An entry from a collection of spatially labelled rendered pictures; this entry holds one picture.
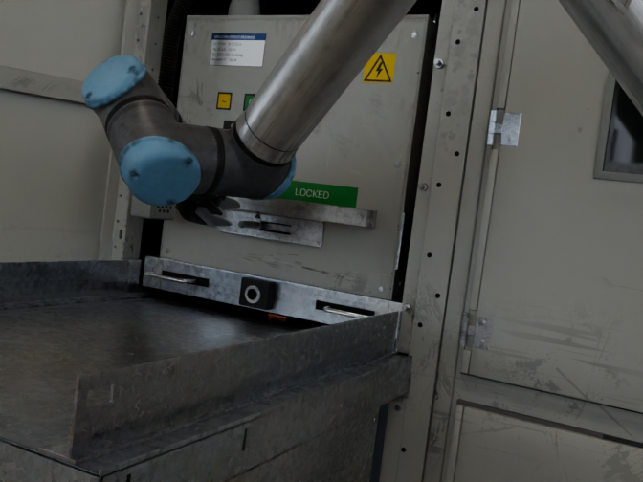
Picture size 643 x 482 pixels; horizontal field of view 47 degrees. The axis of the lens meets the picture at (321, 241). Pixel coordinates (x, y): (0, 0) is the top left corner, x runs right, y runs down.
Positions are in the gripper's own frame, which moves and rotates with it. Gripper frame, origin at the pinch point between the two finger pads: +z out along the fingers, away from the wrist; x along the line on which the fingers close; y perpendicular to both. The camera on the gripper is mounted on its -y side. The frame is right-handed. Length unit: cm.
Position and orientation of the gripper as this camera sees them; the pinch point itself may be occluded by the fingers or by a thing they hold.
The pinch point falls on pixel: (218, 220)
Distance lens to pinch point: 128.8
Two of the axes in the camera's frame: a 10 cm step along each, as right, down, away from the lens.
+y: 8.8, 1.3, -4.5
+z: 3.3, 5.1, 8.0
